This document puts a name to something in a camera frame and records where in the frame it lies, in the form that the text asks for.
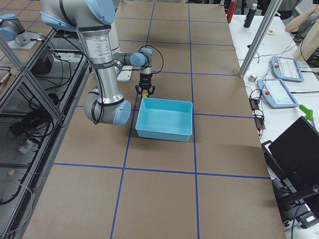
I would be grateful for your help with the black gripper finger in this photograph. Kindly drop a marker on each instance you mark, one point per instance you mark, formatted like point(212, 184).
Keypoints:
point(151, 90)
point(139, 90)

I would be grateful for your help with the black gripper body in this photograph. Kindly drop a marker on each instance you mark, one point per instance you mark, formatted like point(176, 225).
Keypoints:
point(145, 80)

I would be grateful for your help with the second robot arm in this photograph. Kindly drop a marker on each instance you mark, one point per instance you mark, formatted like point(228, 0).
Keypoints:
point(12, 31)

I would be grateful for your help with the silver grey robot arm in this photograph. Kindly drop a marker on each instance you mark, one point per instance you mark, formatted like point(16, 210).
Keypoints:
point(92, 20)

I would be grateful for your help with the light blue plastic bin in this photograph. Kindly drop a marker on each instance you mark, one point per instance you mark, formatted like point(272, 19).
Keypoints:
point(165, 119)

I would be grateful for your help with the small silver cylinder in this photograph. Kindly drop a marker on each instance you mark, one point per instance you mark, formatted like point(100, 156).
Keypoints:
point(252, 78)

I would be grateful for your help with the red bottle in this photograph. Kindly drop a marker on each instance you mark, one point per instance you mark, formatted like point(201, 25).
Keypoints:
point(231, 10)

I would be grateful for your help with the near blue teach pendant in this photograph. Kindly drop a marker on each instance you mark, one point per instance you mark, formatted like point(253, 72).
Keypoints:
point(276, 94)

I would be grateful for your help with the blue teach pendant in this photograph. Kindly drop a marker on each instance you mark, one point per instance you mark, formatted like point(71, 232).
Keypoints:
point(286, 69)
point(276, 94)

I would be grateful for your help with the black water bottle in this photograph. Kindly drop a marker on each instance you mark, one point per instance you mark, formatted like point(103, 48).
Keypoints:
point(250, 15)

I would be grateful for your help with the far blue teach pendant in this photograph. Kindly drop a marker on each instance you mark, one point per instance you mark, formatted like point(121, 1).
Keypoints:
point(286, 69)

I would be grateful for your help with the black laptop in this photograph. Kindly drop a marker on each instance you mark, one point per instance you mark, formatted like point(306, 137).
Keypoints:
point(294, 158)

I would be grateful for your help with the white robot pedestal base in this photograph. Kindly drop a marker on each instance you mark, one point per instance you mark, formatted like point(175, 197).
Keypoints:
point(125, 74)

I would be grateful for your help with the aluminium frame post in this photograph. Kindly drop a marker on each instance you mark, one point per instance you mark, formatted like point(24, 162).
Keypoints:
point(265, 23)

